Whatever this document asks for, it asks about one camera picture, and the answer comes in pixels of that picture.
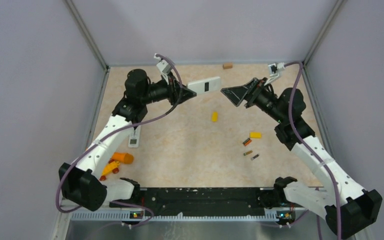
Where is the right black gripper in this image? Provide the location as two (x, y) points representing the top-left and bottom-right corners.
(221, 77), (286, 124)

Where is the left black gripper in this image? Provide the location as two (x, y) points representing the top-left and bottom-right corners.
(140, 71), (197, 106)

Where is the white remote control back up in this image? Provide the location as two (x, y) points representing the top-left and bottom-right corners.
(186, 76), (222, 95)

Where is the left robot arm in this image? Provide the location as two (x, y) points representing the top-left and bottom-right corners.
(55, 68), (197, 212)

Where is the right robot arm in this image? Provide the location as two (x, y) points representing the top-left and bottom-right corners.
(221, 78), (383, 240)

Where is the white remote with buttons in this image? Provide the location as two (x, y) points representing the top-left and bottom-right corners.
(127, 126), (141, 148)

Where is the yellow block centre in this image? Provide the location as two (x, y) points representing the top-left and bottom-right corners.
(211, 111), (218, 123)

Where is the yellow block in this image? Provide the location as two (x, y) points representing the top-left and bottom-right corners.
(249, 132), (262, 139)
(211, 111), (218, 123)

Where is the brown wooden block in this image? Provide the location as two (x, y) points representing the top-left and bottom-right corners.
(222, 62), (233, 70)

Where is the yellow block right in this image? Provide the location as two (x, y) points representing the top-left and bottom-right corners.
(249, 132), (262, 139)

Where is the green orange battery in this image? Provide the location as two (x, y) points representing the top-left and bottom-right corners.
(242, 138), (252, 147)

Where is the orange cone toy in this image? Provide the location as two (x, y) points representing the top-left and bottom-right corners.
(110, 152), (134, 164)

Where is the yellow toy car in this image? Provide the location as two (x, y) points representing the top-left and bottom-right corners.
(99, 159), (121, 181)

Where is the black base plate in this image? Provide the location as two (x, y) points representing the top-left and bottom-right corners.
(126, 187), (298, 218)

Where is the left aluminium frame post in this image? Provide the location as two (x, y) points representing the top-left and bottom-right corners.
(63, 0), (109, 71)

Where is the aluminium frame post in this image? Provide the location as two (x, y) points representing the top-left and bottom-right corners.
(302, 0), (348, 66)
(63, 0), (109, 71)

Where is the right aluminium frame post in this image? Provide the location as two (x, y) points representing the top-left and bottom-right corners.
(302, 0), (348, 66)

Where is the white cable duct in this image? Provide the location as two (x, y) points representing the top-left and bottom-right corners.
(70, 209), (294, 223)

